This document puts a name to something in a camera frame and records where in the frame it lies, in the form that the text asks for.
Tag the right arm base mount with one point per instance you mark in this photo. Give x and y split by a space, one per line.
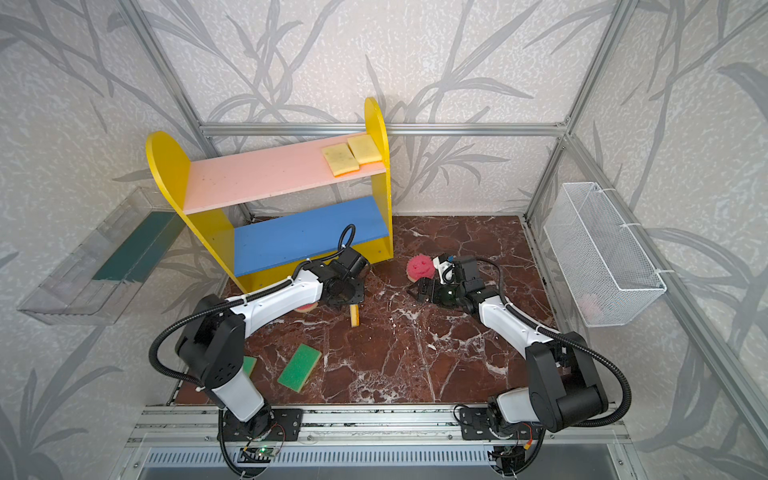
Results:
477 424

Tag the yellow shelf unit frame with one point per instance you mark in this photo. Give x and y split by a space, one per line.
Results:
170 165

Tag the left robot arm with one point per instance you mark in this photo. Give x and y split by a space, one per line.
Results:
239 396

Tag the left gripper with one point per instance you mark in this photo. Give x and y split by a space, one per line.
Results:
351 297

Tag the pink smiley sponge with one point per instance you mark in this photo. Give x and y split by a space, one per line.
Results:
419 267
307 308

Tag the dark green scouring pad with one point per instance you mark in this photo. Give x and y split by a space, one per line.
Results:
136 258

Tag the pink top shelf board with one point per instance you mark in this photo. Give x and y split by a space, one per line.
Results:
262 174

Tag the pink item in basket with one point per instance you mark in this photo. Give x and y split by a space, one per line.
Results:
590 307

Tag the pink smiley sponge left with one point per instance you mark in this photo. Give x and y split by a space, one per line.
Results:
307 308

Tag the clear plastic wall tray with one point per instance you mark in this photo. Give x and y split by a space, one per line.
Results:
69 295

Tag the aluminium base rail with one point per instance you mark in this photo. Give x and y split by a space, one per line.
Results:
321 426

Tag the green sponge under arm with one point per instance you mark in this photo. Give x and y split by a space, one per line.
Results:
249 364

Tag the orange yellow sponge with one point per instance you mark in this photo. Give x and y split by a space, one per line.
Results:
354 315

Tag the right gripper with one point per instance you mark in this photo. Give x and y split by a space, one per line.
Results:
429 288

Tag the green sponge centre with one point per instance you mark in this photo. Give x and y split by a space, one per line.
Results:
299 368

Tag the white wire mesh basket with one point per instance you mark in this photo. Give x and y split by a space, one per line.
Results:
598 253

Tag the blue lower shelf board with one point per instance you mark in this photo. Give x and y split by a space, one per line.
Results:
279 241

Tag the aluminium enclosure frame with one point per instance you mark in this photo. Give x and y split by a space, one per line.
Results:
746 397

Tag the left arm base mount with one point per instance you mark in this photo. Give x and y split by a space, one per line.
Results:
281 424

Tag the green circuit board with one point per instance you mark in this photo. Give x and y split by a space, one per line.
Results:
257 455

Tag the pink smiley sponge right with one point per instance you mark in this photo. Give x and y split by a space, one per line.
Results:
419 267

